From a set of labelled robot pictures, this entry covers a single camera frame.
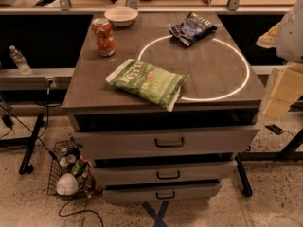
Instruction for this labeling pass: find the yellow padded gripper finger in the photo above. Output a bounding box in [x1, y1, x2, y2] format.
[263, 63, 303, 120]
[256, 23, 280, 48]

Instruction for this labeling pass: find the green jalapeno chip bag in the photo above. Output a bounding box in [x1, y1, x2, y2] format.
[105, 59, 188, 112]

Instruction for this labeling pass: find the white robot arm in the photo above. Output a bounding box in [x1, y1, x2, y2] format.
[257, 0, 303, 119]

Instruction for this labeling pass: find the blue chip bag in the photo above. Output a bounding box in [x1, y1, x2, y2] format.
[169, 12, 217, 47]

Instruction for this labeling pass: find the black power adapter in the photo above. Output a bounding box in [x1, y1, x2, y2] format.
[266, 124, 283, 135]

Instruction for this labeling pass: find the top grey drawer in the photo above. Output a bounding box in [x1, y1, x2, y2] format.
[74, 126, 258, 160]

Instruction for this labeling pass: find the grey drawer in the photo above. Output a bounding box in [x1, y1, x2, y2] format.
[74, 126, 258, 160]
[93, 161, 237, 188]
[103, 183, 221, 203]

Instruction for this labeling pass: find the black table leg right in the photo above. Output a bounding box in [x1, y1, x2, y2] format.
[236, 155, 253, 197]

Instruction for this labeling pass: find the black table leg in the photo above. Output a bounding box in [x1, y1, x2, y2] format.
[19, 113, 44, 175]
[236, 155, 253, 197]

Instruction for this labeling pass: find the white paper bowl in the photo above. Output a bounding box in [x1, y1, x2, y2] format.
[104, 7, 138, 27]

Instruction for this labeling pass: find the red soda can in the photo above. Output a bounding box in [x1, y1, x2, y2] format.
[92, 18, 116, 57]

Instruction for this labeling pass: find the bottom grey drawer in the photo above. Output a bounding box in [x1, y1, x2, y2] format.
[103, 183, 221, 203]

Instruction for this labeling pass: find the middle grey drawer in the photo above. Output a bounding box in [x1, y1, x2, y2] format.
[93, 161, 237, 188]

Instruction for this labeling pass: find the white round object in basket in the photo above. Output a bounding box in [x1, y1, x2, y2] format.
[56, 173, 79, 196]

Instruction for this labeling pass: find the clear plastic water bottle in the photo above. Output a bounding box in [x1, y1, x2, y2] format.
[9, 45, 31, 75]

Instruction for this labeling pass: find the black table leg left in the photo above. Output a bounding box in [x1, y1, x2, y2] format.
[19, 113, 44, 175]

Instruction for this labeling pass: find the black wire basket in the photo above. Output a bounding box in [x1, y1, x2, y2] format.
[47, 139, 97, 197]

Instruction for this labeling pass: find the black floor cable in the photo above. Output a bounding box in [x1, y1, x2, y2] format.
[58, 196, 105, 227]

